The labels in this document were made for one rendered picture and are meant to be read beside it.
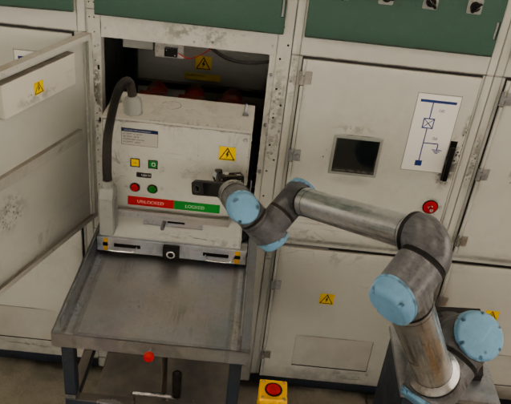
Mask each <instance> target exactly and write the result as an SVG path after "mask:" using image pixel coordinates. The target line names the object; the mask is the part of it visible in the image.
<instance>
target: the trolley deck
mask: <svg viewBox="0 0 511 404"><path fill-rule="evenodd" d="M98 229H99V224H98V226H97V229H96V230H95V233H94V236H93V237H92V239H91V243H90V244H89V246H88V248H87V251H86V253H85V255H84V258H83V260H82V263H81V265H80V266H79V270H78V272H77V273H76V275H75V279H74V280H73V282H72V285H71V287H70V289H69V292H68V294H67V297H66V299H65V301H64V302H63V306H62V308H61V309H60V312H59V315H58V316H57V319H56V321H55V323H54V326H53V328H52V330H51V343H52V346H58V347H67V348H75V349H90V350H98V351H107V352H115V353H123V354H139V355H144V353H145V352H148V351H149V349H152V352H153V353H154V356H155V357H163V358H179V359H187V360H195V361H203V362H219V363H227V364H235V365H244V366H248V365H249V355H250V345H251V333H252V320H253V296H254V284H255V271H256V259H257V245H256V243H255V242H254V241H253V239H252V238H251V239H250V249H249V268H248V278H247V289H246V299H245V318H244V328H243V338H242V348H241V352H237V351H229V340H230V332H231V324H232V316H233V302H234V294H235V286H236V278H237V264H223V263H216V262H208V261H199V260H191V259H183V258H179V260H178V261H177V260H169V259H163V258H162V257H160V256H153V255H144V254H136V253H122V252H110V251H106V252H105V254H104V256H103V259H102V262H101V264H100V267H99V270H98V272H97V274H96V276H95V279H94V282H93V284H92V287H91V290H90V292H89V294H88V296H87V300H86V302H85V304H84V307H83V310H82V312H81V314H80V316H79V320H78V322H77V325H76V327H75V330H74V333H73V334H72V335H69V334H61V333H59V332H60V330H61V328H60V315H61V313H62V311H63V308H64V306H65V304H66V302H67V299H68V297H69V295H70V293H71V290H72V288H73V286H74V283H75V281H76V278H77V276H78V275H79V271H80V269H81V268H82V265H83V262H84V261H85V258H86V256H87V253H88V251H89V249H90V247H91V244H92V242H93V240H94V238H95V235H96V233H97V231H98Z"/></svg>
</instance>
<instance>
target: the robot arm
mask: <svg viewBox="0 0 511 404"><path fill-rule="evenodd" d="M237 174H241V172H222V169H220V168H217V169H215V171H214V173H213V181H211V180H194V181H193V182H192V194H193V195H197V196H214V197H217V198H219V200H220V202H221V203H222V205H223V206H224V208H225V210H226V211H227V213H228V215H229V217H230V218H231V219H232V220H233V221H235V222H237V223H238V224H239V225H240V226H241V228H242V229H243V230H244V231H245V232H246V233H247V234H248V235H249V236H250V237H251V238H252V239H253V241H254V242H255V243H256V245H257V246H259V247H260V248H261V249H262V250H263V251H265V252H272V251H274V250H276V249H278V248H280V247H281V246H282V245H284V244H285V242H286V240H287V239H288V232H287V231H286V230H287V229H288V228H289V227H290V226H291V225H292V224H293V223H294V221H295V220H296V219H297V218H298V217H299V216H301V217H306V218H309V219H312V220H316V221H318V222H321V223H324V224H328V225H330V226H333V227H336V228H340V229H342V230H345V231H348V232H352V233H355V234H358V235H360V236H365V237H367V238H370V239H372V240H377V241H379V242H382V243H384V244H389V245H391V246H394V247H397V249H398V250H399V251H398V252H397V254H396V255H395V256H394V257H393V259H392V260H391V261H390V263H389V264H388V265H387V267H386V268H385V269H384V270H383V271H382V272H381V274H380V275H379V276H377V277H376V279H375V280H374V282H373V285H372V286H371V287H370V289H369V298H370V301H371V303H372V305H373V306H374V307H375V308H376V309H377V311H378V312H379V313H380V314H381V315H382V316H383V317H384V318H386V319H387V320H388V321H390V322H391V323H392V324H393V326H394V329H395V331H396V334H397V336H398V338H399V342H400V344H401V346H402V348H403V351H404V353H405V356H406V358H407V360H408V363H407V368H406V374H407V379H406V380H405V382H404V383H403V384H402V386H401V388H400V392H401V394H402V395H403V396H404V397H405V398H407V399H408V400H409V401H410V402H412V403H413V404H456V402H457V401H458V400H459V398H460V396H461V395H462V394H463V393H464V391H465V390H466V388H467V387H468V385H469V383H470V382H471V381H472V380H473V378H474V377H475V375H476V374H477V372H478V371H479V369H480V368H481V367H482V366H483V364H484V363H485V362H487V361H490V360H492V359H494V358H495V357H496V356H497V355H498V354H499V353H500V352H501V349H502V347H503V344H504V336H503V332H502V329H501V327H500V325H499V323H498V322H497V321H496V319H495V318H494V317H492V316H491V315H489V314H488V313H486V312H483V311H479V310H468V311H465V312H463V313H455V312H452V311H443V312H439V313H438V312H437V311H436V307H435V303H434V296H433V292H434V290H435V289H436V287H437V286H438V285H439V283H440V282H441V281H442V280H443V279H444V277H445V276H446V275H447V273H448V271H449V269H450V267H451V264H452V242H451V239H450V236H449V234H448V232H447V230H446V228H445V227H444V226H443V225H442V224H441V223H440V222H439V221H438V220H437V219H436V218H435V217H434V216H432V215H430V214H428V213H425V212H419V211H414V212H410V213H408V214H403V213H401V212H395V211H392V210H389V209H386V208H381V207H377V206H374V205H370V204H365V203H362V202H358V201H356V200H350V199H347V198H344V197H341V196H336V195H332V194H329V193H325V192H320V191H317V190H315V188H314V187H313V186H312V185H311V184H310V183H309V182H308V181H306V180H303V179H302V178H298V177H296V178H293V179H292V180H291V181H290V182H288V183H287V184H286V186H285V187H284V188H283V189H282V190H281V192H280V193H279V194H278V195H277V196H276V197H275V199H274V200H273V201H272V202H271V203H270V204H269V205H268V207H267V208H264V207H263V206H262V204H261V203H260V202H259V201H258V199H257V198H256V197H255V195H253V194H252V193H251V192H250V191H249V189H248V186H247V185H244V176H243V175H242V174H241V175H239V176H238V175H237Z"/></svg>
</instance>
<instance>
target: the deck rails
mask: <svg viewBox="0 0 511 404"><path fill-rule="evenodd" d="M98 233H99V229H98V231H97V233H96V235H95V238H94V240H93V242H92V244H91V247H90V249H89V251H88V253H87V256H86V258H85V261H84V262H83V265H82V268H81V269H80V271H79V275H78V276H77V278H76V281H75V283H74V286H73V288H72V290H71V293H70V295H69V297H68V299H67V302H66V304H65V306H64V308H63V311H62V313H61V315H60V328H61V330H60V332H59V333H61V334H69V335H72V334H73V333H74V330H75V327H76V325H77V322H78V320H79V316H80V314H81V312H82V310H83V307H84V304H85V302H86V300H87V296H88V294H89V292H90V290H91V287H92V284H93V282H94V279H95V276H96V274H97V272H98V270H99V267H100V264H101V262H102V259H103V256H104V254H105V252H106V250H98V249H97V241H96V239H97V235H98ZM241 237H242V240H241V244H243V241H244V240H247V241H248V249H247V253H248V256H247V257H246V261H245V265H237V278H236V286H235V294H234V302H233V316H232V324H231V332H230V340H229V351H237V352H241V348H242V338H243V328H244V318H245V299H246V289H247V278H248V268H249V249H250V239H251V237H250V236H249V235H248V234H247V233H246V232H245V231H244V230H243V229H242V234H241ZM63 315H64V316H63ZM62 317H63V319H62Z"/></svg>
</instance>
